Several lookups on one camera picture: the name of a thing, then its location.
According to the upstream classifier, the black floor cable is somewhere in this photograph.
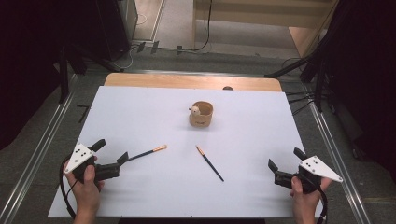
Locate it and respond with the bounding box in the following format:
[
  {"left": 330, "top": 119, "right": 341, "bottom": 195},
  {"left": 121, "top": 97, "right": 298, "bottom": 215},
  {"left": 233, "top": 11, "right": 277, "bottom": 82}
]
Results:
[{"left": 158, "top": 0, "right": 214, "bottom": 53}]

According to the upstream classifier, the beige cup with animal figure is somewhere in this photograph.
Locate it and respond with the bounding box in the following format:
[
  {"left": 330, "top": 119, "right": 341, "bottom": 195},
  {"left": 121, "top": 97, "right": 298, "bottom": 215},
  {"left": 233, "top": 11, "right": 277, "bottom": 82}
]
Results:
[{"left": 188, "top": 100, "right": 215, "bottom": 128}]

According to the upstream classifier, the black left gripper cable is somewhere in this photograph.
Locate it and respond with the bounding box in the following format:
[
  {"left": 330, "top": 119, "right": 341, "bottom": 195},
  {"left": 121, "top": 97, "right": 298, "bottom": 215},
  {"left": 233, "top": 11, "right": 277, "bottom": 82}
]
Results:
[{"left": 58, "top": 155, "right": 78, "bottom": 219}]

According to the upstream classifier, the light wooden shelf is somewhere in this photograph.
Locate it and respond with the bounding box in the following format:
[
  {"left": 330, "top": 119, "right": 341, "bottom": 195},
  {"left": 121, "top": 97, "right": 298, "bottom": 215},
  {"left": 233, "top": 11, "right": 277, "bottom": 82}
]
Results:
[{"left": 191, "top": 0, "right": 341, "bottom": 59}]

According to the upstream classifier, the person's right hand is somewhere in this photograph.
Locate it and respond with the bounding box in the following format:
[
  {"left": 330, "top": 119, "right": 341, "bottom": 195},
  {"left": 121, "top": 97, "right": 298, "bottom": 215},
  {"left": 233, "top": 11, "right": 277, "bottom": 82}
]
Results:
[{"left": 289, "top": 175, "right": 332, "bottom": 218}]

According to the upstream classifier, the white table mat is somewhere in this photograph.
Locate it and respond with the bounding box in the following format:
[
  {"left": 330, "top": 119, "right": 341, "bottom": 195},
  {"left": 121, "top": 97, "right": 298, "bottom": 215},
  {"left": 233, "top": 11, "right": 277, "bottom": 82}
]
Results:
[{"left": 48, "top": 85, "right": 324, "bottom": 218}]

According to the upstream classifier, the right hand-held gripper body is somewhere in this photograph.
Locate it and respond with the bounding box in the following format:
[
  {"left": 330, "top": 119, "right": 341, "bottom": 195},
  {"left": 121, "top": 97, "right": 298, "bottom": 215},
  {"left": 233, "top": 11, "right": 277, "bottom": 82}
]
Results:
[{"left": 274, "top": 155, "right": 344, "bottom": 195}]

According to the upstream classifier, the person's left hand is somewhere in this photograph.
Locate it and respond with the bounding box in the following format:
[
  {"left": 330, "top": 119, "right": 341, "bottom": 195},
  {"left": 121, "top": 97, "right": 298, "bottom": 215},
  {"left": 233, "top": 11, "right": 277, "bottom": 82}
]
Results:
[{"left": 63, "top": 156, "right": 106, "bottom": 216}]

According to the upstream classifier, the white floor cable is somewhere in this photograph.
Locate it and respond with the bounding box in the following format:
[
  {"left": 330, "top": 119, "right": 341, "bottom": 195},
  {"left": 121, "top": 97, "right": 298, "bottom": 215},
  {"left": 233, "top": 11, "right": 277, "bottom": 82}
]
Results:
[{"left": 110, "top": 43, "right": 141, "bottom": 71}]

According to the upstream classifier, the black metal stand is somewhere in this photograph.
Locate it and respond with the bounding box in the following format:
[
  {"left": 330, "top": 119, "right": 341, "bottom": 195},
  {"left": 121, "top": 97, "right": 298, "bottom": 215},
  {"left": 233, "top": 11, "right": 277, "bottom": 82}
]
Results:
[
  {"left": 57, "top": 40, "right": 125, "bottom": 105},
  {"left": 264, "top": 46, "right": 332, "bottom": 114}
]

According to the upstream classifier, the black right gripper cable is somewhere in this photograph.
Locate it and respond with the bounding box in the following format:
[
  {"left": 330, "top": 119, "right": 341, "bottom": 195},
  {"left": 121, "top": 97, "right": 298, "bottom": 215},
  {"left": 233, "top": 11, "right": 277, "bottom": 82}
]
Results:
[{"left": 315, "top": 186, "right": 329, "bottom": 224}]

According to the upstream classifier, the dark curtain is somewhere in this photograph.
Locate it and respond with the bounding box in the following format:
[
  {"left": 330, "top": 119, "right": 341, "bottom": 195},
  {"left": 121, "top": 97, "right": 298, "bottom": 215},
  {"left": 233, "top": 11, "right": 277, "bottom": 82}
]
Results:
[
  {"left": 0, "top": 0, "right": 133, "bottom": 151},
  {"left": 320, "top": 0, "right": 396, "bottom": 185}
]

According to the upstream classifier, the dark pencil with orange end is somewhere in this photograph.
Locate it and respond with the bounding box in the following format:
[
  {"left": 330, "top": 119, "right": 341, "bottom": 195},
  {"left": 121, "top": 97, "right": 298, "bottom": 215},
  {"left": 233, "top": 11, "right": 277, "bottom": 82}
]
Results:
[
  {"left": 126, "top": 144, "right": 168, "bottom": 162},
  {"left": 195, "top": 145, "right": 225, "bottom": 183}
]

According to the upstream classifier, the metal floor rail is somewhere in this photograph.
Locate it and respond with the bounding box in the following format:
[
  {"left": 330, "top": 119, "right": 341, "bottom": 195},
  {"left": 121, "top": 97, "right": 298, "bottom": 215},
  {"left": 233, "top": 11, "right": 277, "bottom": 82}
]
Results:
[
  {"left": 0, "top": 90, "right": 78, "bottom": 224},
  {"left": 305, "top": 91, "right": 372, "bottom": 224}
]

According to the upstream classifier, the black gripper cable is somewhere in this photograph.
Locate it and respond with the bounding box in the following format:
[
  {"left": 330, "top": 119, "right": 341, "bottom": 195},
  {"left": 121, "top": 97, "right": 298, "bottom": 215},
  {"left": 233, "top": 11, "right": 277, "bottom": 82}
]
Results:
[
  {"left": 315, "top": 186, "right": 329, "bottom": 224},
  {"left": 58, "top": 155, "right": 78, "bottom": 219}
]

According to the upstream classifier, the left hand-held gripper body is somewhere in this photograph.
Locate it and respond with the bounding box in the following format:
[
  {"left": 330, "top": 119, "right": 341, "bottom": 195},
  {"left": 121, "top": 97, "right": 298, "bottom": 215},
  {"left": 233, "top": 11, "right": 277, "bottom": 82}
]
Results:
[{"left": 64, "top": 143, "right": 121, "bottom": 184}]

